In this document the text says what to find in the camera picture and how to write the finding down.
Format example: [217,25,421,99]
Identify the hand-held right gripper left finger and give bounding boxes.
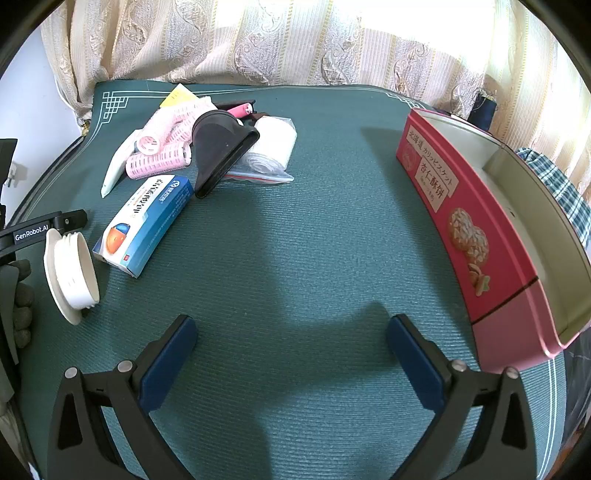
[46,315,198,480]

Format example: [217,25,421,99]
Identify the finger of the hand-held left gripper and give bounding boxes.
[48,209,89,234]

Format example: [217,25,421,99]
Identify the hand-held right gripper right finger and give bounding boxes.
[387,315,550,480]

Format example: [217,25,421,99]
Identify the white plastic lid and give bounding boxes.
[43,228,100,326]

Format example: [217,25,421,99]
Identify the blue medicine box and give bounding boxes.
[91,174,195,279]

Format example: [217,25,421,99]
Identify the white squeeze tube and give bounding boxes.
[100,129,144,199]

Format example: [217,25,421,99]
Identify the pink hair roller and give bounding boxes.
[126,143,192,180]
[137,121,195,155]
[159,97,218,139]

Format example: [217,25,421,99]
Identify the pink cookie tin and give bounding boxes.
[396,108,591,376]

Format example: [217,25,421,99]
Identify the yellow green carton box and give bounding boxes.
[159,84,197,110]

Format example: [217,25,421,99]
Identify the black hair dryer nozzle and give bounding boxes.
[191,110,260,199]

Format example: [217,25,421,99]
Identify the zip bag with white roll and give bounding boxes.
[226,116,297,184]

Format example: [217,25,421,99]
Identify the person's left hand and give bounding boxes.
[9,258,34,352]

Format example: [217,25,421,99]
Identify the green desk mat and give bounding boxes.
[18,79,568,480]

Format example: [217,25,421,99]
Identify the plaid cloth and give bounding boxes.
[515,147,591,245]

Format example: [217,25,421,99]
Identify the beige patterned curtain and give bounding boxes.
[39,0,561,153]

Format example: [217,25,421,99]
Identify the white wall plug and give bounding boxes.
[4,161,26,190]

